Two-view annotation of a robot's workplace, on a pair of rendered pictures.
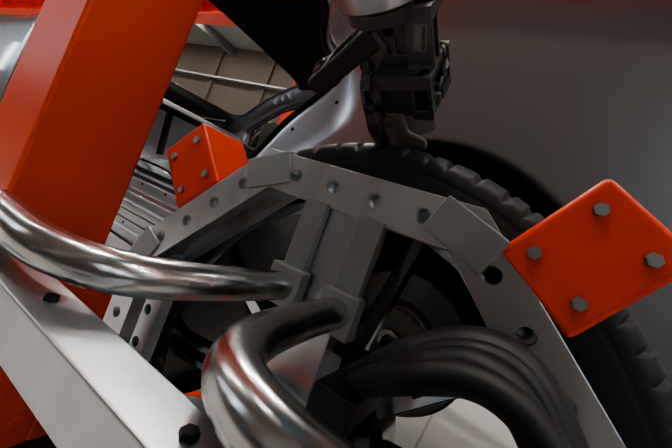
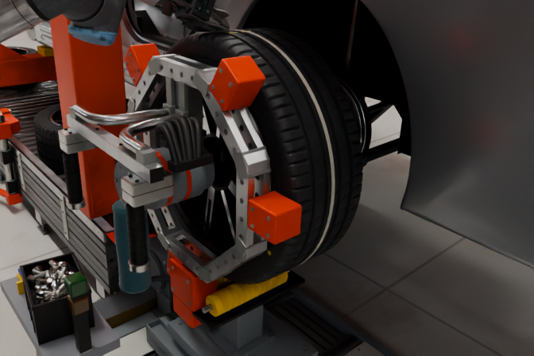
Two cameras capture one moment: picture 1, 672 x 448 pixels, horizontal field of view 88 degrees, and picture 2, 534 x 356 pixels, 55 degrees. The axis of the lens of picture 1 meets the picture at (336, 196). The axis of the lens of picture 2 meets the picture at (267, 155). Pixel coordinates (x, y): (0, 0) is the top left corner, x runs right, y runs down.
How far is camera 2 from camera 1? 0.97 m
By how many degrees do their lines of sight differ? 32
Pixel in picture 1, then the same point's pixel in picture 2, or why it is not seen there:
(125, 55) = not seen: hidden behind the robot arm
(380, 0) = (151, 1)
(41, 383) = (100, 143)
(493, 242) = (205, 85)
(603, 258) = (224, 86)
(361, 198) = (179, 74)
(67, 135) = (86, 59)
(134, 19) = not seen: outside the picture
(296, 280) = (169, 110)
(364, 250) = (182, 94)
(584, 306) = (222, 102)
